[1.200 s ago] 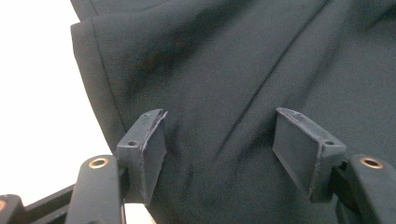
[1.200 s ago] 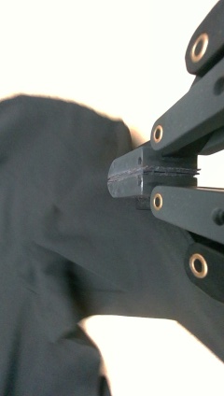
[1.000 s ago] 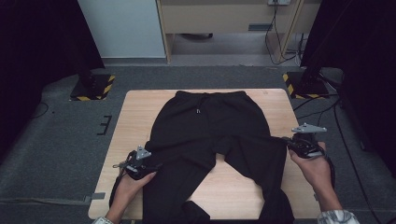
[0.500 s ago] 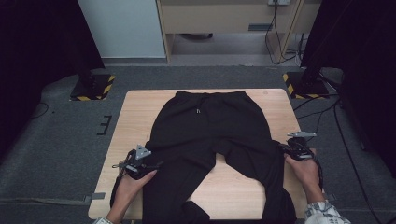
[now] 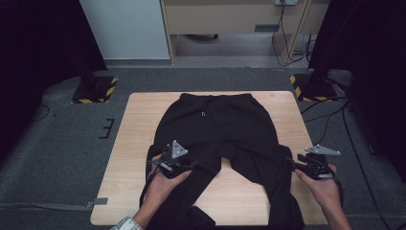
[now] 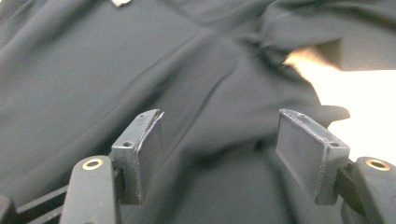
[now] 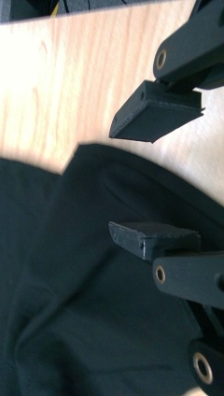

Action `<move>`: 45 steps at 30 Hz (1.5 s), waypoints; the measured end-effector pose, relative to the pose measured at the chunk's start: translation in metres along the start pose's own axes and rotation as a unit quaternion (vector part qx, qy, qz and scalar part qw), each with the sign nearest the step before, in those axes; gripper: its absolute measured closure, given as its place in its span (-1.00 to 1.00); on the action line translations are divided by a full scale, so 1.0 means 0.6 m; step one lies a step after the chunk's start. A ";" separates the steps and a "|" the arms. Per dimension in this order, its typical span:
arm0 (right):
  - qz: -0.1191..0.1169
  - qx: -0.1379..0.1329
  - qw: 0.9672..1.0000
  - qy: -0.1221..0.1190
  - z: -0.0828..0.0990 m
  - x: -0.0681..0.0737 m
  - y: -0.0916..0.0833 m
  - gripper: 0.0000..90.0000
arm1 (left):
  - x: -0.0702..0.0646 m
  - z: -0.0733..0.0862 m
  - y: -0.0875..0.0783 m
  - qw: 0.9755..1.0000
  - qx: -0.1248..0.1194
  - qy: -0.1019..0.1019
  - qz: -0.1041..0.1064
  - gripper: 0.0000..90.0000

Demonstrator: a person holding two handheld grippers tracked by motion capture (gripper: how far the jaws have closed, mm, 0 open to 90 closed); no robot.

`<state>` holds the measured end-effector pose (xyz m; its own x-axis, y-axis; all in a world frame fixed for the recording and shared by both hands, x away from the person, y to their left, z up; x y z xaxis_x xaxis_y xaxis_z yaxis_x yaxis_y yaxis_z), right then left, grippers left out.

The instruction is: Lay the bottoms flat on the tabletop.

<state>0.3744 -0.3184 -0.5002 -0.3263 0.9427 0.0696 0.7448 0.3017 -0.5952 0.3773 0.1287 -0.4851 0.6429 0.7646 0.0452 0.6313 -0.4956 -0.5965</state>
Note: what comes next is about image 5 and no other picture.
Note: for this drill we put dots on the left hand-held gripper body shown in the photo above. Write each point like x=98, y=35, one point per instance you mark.
x=174, y=159

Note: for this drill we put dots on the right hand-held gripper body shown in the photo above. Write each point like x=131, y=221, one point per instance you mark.
x=316, y=166

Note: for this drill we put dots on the black pants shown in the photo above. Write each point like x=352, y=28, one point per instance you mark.
x=230, y=134

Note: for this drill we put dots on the person's right hand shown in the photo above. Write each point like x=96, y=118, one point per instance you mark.
x=322, y=188

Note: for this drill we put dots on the person's left hand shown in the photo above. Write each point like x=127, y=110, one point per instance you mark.
x=162, y=188

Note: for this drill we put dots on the striped black stand base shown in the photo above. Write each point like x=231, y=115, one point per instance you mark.
x=95, y=91
x=314, y=91

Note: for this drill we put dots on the grey floor tape piece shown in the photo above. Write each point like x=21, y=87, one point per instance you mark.
x=97, y=202

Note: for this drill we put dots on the black curtain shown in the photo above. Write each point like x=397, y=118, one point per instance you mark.
x=376, y=64
x=38, y=64

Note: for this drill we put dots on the dark round object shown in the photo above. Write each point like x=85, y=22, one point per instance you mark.
x=201, y=37

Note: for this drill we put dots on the grey desk label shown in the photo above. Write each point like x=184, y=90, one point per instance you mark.
x=266, y=28

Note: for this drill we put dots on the white panel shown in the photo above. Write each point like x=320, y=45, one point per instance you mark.
x=124, y=28

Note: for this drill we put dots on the beige wooden desk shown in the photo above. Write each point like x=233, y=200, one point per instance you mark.
x=223, y=19

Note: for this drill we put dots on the white power strip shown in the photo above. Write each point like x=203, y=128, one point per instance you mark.
x=286, y=2

